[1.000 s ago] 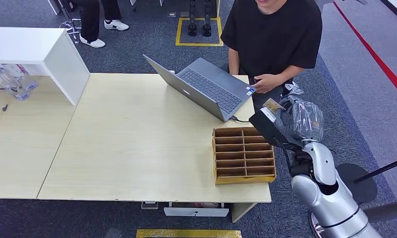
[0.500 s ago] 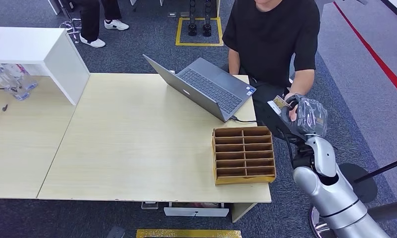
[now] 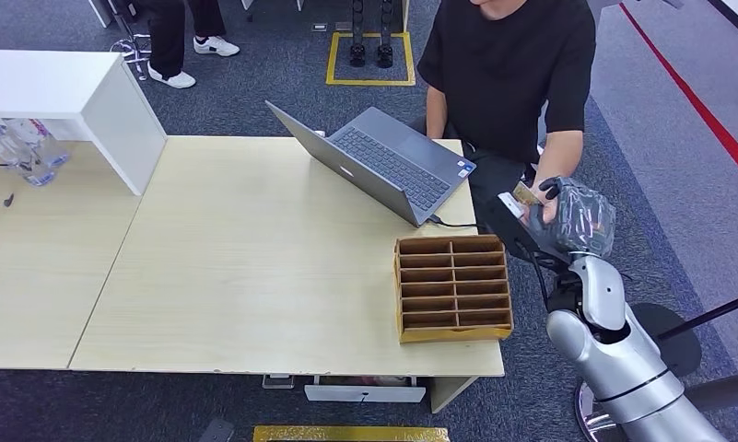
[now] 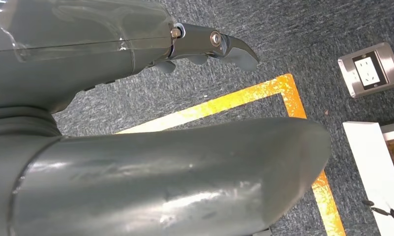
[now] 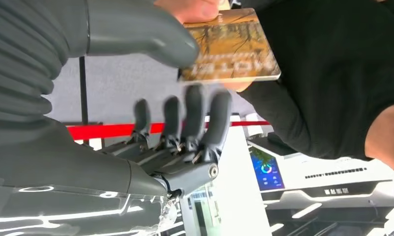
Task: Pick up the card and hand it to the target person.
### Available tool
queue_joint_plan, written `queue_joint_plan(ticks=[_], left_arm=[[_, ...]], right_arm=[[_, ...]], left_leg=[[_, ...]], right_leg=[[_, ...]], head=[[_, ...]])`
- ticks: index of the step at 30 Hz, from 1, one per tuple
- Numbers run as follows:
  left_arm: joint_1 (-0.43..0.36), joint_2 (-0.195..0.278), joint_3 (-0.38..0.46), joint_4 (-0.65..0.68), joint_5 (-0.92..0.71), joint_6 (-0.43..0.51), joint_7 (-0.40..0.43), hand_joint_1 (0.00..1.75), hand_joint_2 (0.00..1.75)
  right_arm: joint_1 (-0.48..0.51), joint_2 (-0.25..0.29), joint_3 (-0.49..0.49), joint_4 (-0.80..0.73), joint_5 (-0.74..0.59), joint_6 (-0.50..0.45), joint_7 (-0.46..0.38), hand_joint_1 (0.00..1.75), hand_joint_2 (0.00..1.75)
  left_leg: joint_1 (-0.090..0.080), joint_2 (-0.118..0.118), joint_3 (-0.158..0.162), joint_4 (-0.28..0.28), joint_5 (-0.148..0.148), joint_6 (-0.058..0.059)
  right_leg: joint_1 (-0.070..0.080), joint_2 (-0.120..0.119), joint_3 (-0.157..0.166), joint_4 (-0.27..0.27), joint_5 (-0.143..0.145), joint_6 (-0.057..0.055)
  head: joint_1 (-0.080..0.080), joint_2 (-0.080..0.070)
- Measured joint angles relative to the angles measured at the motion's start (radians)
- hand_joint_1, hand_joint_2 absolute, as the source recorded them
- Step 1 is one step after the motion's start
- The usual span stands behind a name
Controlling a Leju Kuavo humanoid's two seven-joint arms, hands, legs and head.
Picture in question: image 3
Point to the clear plastic water bottle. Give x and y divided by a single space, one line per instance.
14 155
45 146

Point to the yellow floor tape outline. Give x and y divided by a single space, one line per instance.
344 434

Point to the black robot leg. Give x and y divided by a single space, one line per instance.
385 43
357 43

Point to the wooden slotted card organizer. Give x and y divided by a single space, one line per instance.
454 287

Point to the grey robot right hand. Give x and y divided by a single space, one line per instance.
582 219

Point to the person's left forearm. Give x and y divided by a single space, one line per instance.
558 158

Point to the black round stand base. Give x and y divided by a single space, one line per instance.
674 348

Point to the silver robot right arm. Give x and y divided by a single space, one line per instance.
625 366

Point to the dark floor box cover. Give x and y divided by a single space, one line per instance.
217 431

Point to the black pole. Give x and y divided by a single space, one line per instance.
710 317

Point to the grey bar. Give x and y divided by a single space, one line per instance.
728 390

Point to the person's left hand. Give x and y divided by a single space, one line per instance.
548 211

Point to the white desk drawer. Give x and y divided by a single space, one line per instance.
362 391

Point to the silver floor power socket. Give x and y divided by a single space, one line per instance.
278 382
319 27
343 25

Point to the small black clip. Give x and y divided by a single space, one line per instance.
8 200

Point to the white desk riser shelf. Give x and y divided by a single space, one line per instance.
51 82

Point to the tan card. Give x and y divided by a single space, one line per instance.
525 194

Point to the chrome chair base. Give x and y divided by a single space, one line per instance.
133 52

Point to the person's right forearm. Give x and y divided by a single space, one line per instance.
435 116

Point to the light wood desk side panel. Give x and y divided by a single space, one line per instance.
451 390

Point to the red floor tape line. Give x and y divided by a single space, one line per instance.
698 107

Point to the person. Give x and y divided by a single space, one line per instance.
170 30
503 79

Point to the right wrist camera on black mount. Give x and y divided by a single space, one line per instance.
510 205

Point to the grey open laptop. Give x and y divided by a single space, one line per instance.
393 158

